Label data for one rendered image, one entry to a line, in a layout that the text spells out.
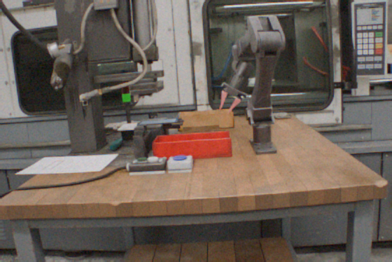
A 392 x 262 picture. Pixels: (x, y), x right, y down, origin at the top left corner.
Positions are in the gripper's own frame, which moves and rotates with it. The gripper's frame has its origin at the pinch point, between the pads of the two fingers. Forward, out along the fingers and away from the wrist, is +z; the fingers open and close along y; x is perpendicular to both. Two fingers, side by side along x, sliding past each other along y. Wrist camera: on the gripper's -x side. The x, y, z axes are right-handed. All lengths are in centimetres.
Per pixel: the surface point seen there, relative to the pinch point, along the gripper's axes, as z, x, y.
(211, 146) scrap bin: 8.4, 25.8, -1.6
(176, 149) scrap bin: 14.4, 26.9, 7.9
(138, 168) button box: 20.3, 41.1, 14.1
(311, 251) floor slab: 64, -71, -89
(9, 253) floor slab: 168, -64, 90
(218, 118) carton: 7.3, -22.7, 0.8
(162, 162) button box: 15.8, 39.7, 9.0
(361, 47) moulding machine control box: -55, -50, -48
